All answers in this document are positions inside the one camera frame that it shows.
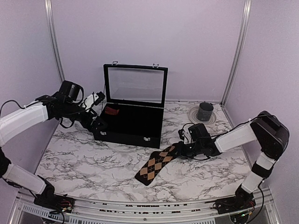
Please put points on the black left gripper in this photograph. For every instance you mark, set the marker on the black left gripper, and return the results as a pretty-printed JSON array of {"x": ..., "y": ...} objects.
[{"x": 92, "y": 127}]

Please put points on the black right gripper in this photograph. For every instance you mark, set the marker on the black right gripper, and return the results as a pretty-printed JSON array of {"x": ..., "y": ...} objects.
[{"x": 179, "y": 148}]

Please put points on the maroon striped sock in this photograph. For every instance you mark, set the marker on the maroon striped sock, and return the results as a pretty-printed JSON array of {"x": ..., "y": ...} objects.
[{"x": 111, "y": 111}]

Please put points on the brown argyle sock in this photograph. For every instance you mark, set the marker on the brown argyle sock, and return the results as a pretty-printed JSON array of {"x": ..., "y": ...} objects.
[{"x": 157, "y": 161}]

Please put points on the black display case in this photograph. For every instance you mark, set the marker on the black display case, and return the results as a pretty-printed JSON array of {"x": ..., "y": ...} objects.
[{"x": 138, "y": 91}]

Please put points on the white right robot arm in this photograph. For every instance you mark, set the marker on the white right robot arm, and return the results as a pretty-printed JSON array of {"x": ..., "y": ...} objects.
[{"x": 265, "y": 128}]

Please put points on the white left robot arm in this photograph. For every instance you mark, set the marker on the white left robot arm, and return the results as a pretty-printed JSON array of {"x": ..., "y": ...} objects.
[{"x": 62, "y": 104}]

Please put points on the beige ceramic plate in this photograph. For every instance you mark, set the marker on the beige ceramic plate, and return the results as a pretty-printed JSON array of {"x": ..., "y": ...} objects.
[{"x": 192, "y": 116}]

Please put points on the dark grey ceramic mug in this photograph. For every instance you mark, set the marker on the dark grey ceramic mug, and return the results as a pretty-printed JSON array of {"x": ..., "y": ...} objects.
[{"x": 205, "y": 111}]

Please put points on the aluminium front rail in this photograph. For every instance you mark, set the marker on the aluminium front rail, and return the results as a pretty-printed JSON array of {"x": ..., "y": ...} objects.
[{"x": 91, "y": 211}]

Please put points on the right aluminium corner post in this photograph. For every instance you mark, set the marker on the right aluminium corner post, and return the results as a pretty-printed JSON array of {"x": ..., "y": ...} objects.
[{"x": 238, "y": 51}]

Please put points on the aluminium corner post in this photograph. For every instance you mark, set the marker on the aluminium corner post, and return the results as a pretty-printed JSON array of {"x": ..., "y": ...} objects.
[
  {"x": 238, "y": 51},
  {"x": 53, "y": 39}
]

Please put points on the left aluminium corner post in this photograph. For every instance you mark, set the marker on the left aluminium corner post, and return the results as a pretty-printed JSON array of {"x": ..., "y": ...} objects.
[{"x": 53, "y": 39}]

